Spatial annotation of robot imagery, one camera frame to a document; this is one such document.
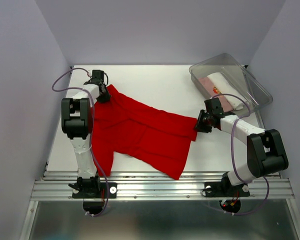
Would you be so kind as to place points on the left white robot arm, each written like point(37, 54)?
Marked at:
point(77, 119)

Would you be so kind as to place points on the rolled pink t-shirt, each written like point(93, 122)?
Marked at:
point(213, 91)

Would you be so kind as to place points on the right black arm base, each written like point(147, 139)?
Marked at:
point(224, 189)

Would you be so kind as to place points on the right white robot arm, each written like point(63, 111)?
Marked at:
point(265, 150)

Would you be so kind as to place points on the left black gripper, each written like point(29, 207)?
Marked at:
point(106, 97)

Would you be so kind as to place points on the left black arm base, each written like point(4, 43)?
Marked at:
point(93, 188)

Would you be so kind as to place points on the aluminium mounting rail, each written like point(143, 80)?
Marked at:
point(151, 186)

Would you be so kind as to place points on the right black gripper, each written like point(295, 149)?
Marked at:
point(199, 126)

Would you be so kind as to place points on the rolled white t-shirt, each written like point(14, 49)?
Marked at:
point(225, 88)

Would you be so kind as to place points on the clear plastic bin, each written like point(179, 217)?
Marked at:
point(238, 77)

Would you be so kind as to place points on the red t-shirt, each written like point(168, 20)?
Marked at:
point(159, 138)

